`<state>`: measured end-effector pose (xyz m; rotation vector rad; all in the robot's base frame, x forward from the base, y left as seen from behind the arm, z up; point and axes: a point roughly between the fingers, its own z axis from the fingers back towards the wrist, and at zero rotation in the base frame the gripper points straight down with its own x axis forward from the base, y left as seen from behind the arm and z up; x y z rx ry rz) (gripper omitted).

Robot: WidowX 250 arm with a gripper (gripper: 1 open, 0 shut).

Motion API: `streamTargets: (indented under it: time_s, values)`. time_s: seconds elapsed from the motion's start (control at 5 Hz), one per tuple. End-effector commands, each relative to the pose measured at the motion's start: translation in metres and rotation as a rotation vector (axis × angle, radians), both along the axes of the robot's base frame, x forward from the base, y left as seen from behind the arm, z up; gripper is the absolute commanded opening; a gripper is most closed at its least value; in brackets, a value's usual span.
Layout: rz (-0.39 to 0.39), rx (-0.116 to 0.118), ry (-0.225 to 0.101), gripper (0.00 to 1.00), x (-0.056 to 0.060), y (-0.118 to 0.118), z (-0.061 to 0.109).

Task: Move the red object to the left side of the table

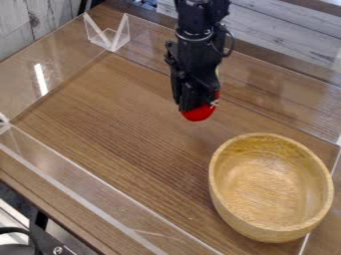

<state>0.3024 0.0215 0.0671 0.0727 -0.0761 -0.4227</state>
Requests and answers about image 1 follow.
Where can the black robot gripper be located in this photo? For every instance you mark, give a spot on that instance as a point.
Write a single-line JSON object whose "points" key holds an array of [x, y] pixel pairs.
{"points": [[193, 54]]}

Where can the red plush strawberry toy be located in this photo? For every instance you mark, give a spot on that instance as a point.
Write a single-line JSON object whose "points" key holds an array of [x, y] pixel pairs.
{"points": [[203, 112]]}

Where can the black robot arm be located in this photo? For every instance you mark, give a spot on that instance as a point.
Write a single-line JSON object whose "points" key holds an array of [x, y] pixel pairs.
{"points": [[199, 16]]}

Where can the oval wooden bowl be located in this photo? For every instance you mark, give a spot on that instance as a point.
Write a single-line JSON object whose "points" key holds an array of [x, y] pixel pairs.
{"points": [[270, 187]]}

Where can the clear acrylic front wall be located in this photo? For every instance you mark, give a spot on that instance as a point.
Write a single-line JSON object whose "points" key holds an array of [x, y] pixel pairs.
{"points": [[115, 224]]}

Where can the black table leg frame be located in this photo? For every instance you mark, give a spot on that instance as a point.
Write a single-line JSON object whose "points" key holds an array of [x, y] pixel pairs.
{"points": [[50, 245]]}

